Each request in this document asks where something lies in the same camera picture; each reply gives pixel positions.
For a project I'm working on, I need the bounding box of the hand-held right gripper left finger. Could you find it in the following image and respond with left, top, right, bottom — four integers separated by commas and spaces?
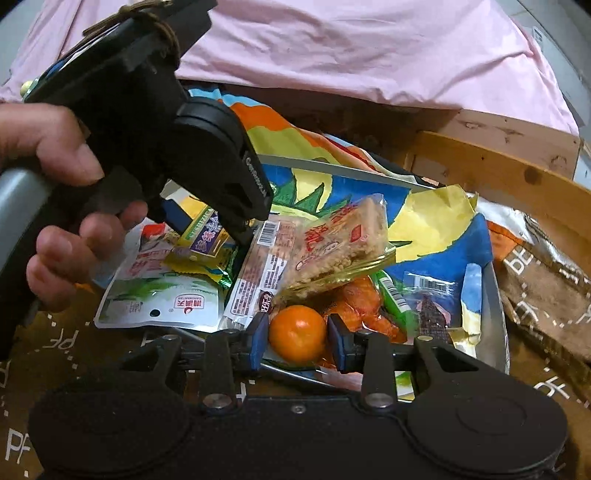
120, 313, 270, 414

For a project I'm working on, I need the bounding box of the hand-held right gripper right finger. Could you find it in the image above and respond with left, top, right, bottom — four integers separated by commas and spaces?
326, 315, 481, 411

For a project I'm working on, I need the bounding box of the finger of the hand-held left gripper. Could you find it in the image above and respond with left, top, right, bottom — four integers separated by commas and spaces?
213, 147, 274, 246

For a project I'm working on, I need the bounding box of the small orange tangerine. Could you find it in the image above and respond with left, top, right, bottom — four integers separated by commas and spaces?
269, 305, 328, 363

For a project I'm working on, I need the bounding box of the orange snack bag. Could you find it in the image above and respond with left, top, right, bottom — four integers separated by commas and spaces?
318, 276, 407, 370

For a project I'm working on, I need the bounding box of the yellow green snack bar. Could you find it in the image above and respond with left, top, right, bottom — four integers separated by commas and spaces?
161, 205, 241, 289

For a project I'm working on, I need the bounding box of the clear brown biscuit packet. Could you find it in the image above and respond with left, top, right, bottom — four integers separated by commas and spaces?
222, 219, 301, 330

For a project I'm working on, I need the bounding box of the green tube snack packet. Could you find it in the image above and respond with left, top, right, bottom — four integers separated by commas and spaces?
373, 270, 419, 335

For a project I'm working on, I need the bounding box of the rice cracker packet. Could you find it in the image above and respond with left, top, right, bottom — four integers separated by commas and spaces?
279, 194, 398, 305

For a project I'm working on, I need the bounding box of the clear dark snack packet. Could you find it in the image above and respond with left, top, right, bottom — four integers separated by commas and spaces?
404, 271, 453, 344

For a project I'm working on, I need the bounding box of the white red snack pouch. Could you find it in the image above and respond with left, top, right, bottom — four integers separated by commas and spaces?
95, 222, 227, 329

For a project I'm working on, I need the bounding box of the grey metal tray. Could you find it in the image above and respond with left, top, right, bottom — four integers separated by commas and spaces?
139, 153, 512, 402

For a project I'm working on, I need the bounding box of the person's left hand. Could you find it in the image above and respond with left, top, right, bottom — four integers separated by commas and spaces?
0, 102, 149, 313

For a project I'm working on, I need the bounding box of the striped monkey printed blanket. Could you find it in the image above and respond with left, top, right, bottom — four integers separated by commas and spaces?
189, 85, 416, 185

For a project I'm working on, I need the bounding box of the dinosaur drawing paper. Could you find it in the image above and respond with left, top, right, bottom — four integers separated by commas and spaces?
164, 164, 490, 402

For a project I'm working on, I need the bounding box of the pink bed sheet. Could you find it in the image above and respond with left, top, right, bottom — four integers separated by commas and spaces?
0, 0, 580, 134

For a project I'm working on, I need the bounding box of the brown lettered blanket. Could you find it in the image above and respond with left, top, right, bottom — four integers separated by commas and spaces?
0, 240, 591, 480

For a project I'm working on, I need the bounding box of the silver foil bag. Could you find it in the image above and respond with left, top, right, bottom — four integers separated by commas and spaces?
478, 194, 591, 296

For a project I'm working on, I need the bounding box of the wooden bed frame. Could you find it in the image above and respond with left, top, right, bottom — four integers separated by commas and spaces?
402, 108, 591, 241

